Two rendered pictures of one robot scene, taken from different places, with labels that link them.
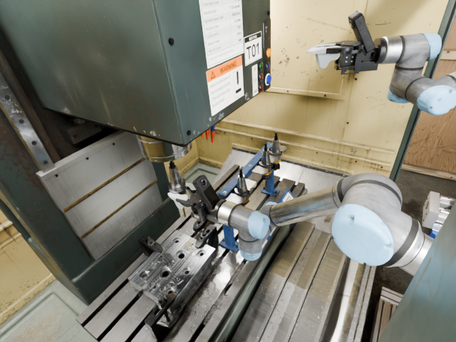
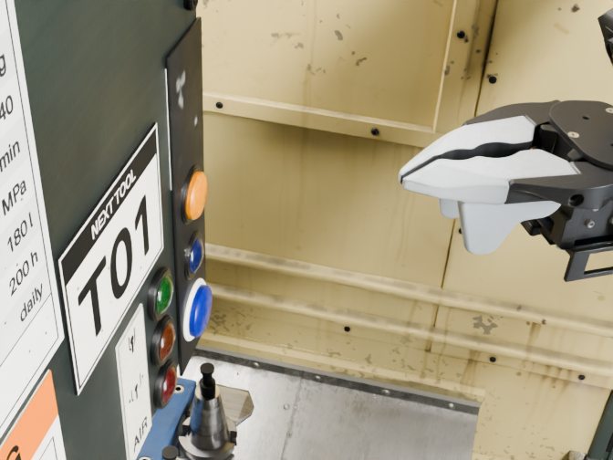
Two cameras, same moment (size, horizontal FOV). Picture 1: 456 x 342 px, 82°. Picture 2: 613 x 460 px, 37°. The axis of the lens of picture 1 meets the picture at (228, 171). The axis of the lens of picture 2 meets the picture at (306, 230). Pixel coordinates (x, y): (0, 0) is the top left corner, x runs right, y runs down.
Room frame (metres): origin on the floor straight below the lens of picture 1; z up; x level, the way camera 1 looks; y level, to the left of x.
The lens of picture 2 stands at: (0.48, -0.05, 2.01)
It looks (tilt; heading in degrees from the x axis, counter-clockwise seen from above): 38 degrees down; 334
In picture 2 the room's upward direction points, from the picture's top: 4 degrees clockwise
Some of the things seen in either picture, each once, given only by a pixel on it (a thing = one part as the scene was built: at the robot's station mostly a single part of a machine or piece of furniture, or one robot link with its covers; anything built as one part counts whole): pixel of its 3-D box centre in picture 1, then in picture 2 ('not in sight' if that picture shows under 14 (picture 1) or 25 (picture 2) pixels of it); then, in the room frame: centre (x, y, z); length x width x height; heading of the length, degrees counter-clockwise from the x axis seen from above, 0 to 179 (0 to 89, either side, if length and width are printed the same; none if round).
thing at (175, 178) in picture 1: (174, 174); not in sight; (0.73, 0.18, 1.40); 0.04 x 0.04 x 0.07
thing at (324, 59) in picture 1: (323, 58); (484, 211); (0.81, -0.32, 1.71); 0.09 x 0.03 x 0.06; 84
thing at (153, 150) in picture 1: (163, 132); not in sight; (0.73, 0.18, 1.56); 0.16 x 0.16 x 0.12
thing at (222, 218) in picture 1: (228, 212); not in sight; (0.61, 0.01, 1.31); 0.08 x 0.05 x 0.08; 144
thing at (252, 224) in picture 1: (249, 222); not in sight; (0.56, -0.05, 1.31); 0.11 x 0.08 x 0.09; 54
